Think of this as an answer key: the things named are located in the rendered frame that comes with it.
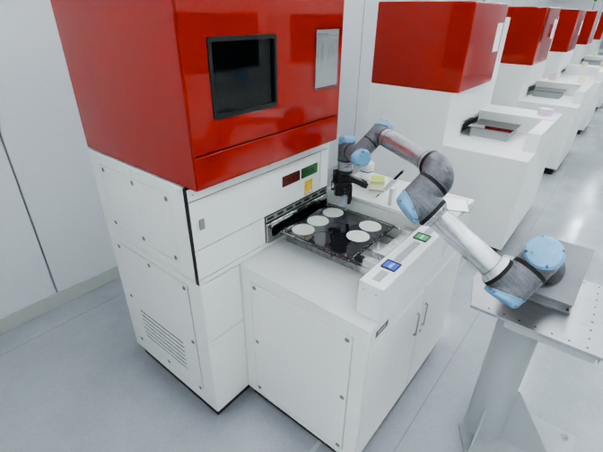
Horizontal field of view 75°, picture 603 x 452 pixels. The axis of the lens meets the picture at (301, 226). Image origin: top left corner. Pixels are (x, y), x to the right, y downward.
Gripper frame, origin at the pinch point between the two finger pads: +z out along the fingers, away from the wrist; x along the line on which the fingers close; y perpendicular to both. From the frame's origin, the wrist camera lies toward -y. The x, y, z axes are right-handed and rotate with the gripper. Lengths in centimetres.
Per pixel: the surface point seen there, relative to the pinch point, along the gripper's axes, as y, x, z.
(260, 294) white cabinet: 47, 32, 19
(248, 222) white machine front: 49, 19, -7
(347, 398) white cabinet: 19, 67, 47
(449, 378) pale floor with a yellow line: -53, 36, 92
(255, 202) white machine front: 45, 16, -15
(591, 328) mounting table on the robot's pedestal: -58, 86, 10
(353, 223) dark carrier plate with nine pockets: 1.1, 12.7, 1.7
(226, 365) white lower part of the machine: 64, 30, 59
